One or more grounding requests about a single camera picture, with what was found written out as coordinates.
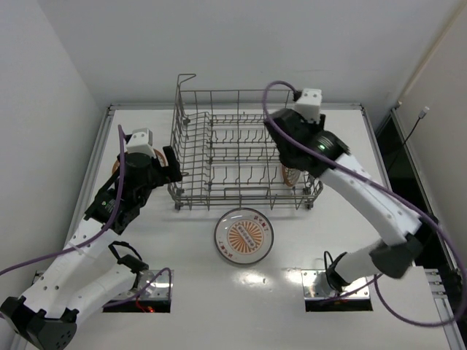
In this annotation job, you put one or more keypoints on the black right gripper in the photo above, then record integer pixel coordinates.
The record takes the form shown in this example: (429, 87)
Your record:
(279, 132)

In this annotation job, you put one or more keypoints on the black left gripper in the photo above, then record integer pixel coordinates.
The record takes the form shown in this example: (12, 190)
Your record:
(160, 172)

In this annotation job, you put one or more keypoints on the floral plate with orange rim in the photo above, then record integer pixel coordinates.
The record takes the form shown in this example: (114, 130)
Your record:
(135, 162)

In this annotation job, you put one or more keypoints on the white plate with orange sunburst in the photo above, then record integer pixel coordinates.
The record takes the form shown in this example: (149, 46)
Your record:
(243, 236)

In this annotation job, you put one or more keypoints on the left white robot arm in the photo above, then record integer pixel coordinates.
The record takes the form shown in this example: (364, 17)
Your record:
(91, 273)

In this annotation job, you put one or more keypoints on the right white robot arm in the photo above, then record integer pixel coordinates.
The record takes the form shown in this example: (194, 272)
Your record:
(397, 225)

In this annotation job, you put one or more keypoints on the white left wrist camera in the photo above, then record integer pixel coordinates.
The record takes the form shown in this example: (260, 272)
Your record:
(141, 141)

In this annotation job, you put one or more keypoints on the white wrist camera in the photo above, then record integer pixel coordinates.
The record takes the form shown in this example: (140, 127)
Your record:
(307, 103)
(141, 141)

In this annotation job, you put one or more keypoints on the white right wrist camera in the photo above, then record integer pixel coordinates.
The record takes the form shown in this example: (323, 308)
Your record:
(307, 103)

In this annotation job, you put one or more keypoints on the grey wire dish rack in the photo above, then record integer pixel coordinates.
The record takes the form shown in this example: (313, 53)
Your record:
(226, 155)

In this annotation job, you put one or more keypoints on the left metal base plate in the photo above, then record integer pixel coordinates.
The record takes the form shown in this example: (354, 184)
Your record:
(153, 286)

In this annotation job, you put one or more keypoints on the metal base plate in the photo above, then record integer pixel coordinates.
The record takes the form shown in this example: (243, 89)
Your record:
(315, 290)
(153, 286)

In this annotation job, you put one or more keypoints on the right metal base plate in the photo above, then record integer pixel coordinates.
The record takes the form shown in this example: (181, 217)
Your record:
(315, 290)

